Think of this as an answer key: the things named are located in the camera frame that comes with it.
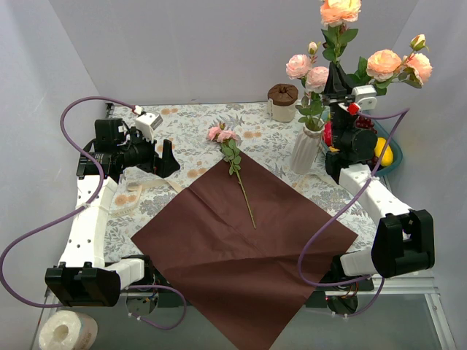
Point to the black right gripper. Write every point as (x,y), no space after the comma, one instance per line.
(338,98)

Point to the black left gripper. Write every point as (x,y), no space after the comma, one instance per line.
(157,159)

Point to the peach rose stem with bud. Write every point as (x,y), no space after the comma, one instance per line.
(385,67)

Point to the peach double rose stem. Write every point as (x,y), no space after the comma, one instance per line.
(335,17)

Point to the pink artificial flower bunch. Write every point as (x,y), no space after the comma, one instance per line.
(228,142)

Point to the red paper bouquet wrap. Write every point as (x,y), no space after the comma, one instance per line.
(244,250)

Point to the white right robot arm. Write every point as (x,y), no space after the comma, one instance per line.
(404,240)

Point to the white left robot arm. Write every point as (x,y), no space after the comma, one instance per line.
(82,277)

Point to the white ribbed ceramic vase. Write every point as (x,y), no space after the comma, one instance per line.
(307,146)

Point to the dark purple grape bunch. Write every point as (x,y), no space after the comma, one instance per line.
(365,123)

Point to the red dragon fruit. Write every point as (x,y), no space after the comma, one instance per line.
(327,134)

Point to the floral patterned table mat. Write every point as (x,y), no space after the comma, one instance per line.
(140,196)

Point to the brown and white jar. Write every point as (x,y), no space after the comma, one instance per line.
(282,99)

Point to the teal plastic fruit basket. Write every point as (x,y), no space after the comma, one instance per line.
(394,160)

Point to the yellow mango right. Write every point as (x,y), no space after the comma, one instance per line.
(383,153)

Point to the white toilet paper roll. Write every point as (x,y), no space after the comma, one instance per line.
(68,330)

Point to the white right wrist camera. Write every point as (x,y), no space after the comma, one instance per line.
(362,98)

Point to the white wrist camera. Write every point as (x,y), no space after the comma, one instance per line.
(362,98)
(147,124)

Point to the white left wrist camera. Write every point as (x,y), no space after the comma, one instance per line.
(147,124)

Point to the aluminium frame rail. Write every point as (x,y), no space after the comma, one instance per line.
(405,314)

